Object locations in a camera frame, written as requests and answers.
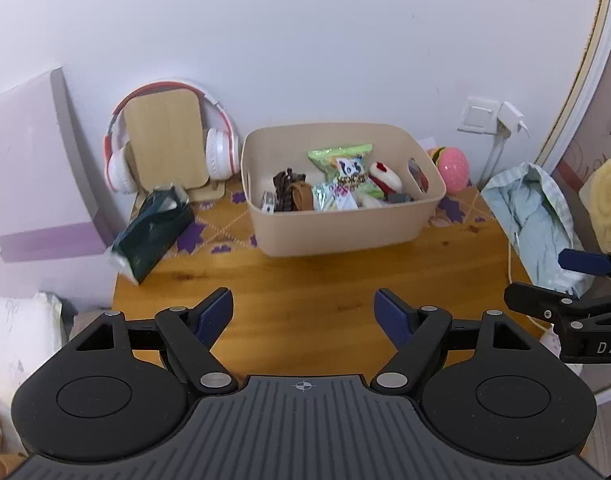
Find yellow rolled plush towel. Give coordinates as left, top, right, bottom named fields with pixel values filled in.
left=578, top=156, right=611, bottom=256

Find pink burger plush toy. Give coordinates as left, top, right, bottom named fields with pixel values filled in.
left=428, top=146, right=471, bottom=195

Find light blue cloth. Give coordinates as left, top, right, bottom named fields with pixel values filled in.
left=480, top=162, right=596, bottom=297

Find light wooden headphone stand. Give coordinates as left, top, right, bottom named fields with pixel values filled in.
left=124, top=91, right=225, bottom=203

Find white and red plush toy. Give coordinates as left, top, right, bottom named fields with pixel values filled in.
left=358, top=161, right=405, bottom=208

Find wooden desktop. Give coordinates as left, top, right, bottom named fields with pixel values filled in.
left=112, top=180, right=556, bottom=396

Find beige plastic storage bin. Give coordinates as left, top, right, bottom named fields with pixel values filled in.
left=240, top=121, right=447, bottom=258

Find white charger plug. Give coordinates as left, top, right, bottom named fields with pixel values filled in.
left=495, top=101, right=529, bottom=138

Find purple leaf patterned table mat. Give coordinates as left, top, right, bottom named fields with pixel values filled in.
left=130, top=180, right=496, bottom=261

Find green panda snack packet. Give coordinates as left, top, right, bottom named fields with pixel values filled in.
left=308, top=143, right=386, bottom=201

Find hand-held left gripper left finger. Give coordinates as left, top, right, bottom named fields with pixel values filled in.
left=60, top=287, right=238, bottom=396

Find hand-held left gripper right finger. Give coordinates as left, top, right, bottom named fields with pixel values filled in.
left=370, top=288, right=546, bottom=396

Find white green-edged snack packet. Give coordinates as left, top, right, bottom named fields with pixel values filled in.
left=313, top=180, right=359, bottom=211

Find white and gold door frame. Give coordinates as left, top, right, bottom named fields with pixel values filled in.
left=535, top=0, right=611, bottom=176

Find white wall switch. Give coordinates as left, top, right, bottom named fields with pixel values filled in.
left=458, top=96, right=501, bottom=136

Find dark green tissue pack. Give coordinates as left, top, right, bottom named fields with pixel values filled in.
left=109, top=185, right=196, bottom=286

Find white and red headphones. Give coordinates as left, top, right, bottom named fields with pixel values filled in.
left=102, top=80, right=234, bottom=195

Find white and purple cabinet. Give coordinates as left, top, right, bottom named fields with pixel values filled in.
left=0, top=66, right=117, bottom=306

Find white bedding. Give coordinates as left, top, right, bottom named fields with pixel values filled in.
left=0, top=291, right=78, bottom=461

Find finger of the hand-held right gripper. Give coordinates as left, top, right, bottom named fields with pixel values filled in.
left=504, top=282, right=611, bottom=328
left=558, top=247, right=611, bottom=291

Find brown patterned panel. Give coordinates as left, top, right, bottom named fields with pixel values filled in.
left=553, top=90, right=611, bottom=196

